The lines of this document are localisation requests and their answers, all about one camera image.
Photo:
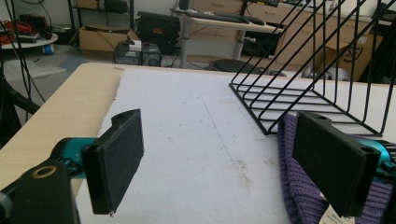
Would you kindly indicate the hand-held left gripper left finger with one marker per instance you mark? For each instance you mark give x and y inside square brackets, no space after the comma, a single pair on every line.
[115,168]

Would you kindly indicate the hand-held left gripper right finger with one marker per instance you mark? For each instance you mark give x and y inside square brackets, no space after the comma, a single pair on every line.
[330,161]

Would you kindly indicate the purple knitted hat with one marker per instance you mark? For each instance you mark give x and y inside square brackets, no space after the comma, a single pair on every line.
[299,193]

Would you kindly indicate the white paper tag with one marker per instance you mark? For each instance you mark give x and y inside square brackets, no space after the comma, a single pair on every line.
[330,218]

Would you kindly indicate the white foam mat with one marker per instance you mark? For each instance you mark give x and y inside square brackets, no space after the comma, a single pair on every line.
[186,140]

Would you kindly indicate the white plastic bag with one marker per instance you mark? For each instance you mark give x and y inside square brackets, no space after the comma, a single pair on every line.
[330,74]

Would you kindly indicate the printed cardboard box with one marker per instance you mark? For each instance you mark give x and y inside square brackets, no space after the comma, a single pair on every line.
[358,57]

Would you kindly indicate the black computer tower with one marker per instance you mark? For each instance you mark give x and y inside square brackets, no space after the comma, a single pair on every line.
[152,56]
[126,56]

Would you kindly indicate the black metal stand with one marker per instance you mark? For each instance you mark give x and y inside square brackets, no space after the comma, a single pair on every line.
[9,118]

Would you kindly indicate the wooden drawer cabinet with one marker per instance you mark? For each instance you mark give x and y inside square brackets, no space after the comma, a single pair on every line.
[292,46]

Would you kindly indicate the small white box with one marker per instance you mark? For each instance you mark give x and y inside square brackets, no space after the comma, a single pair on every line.
[135,46]

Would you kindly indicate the open cardboard box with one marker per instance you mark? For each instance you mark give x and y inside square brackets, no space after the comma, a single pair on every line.
[99,40]

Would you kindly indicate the black round stool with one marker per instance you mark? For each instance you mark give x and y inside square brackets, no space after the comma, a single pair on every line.
[233,66]

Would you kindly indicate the black equipment case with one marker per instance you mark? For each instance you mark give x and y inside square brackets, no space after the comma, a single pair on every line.
[158,31]

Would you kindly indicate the round white table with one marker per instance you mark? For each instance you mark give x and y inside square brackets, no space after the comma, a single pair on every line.
[37,41]

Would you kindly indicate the black metal shelf rack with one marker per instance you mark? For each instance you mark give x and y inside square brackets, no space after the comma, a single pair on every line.
[102,6]

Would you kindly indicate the white-legged wooden desk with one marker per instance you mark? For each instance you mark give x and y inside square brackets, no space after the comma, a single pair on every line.
[224,24]

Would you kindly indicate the black keyboard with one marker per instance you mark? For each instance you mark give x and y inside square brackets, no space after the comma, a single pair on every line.
[218,17]

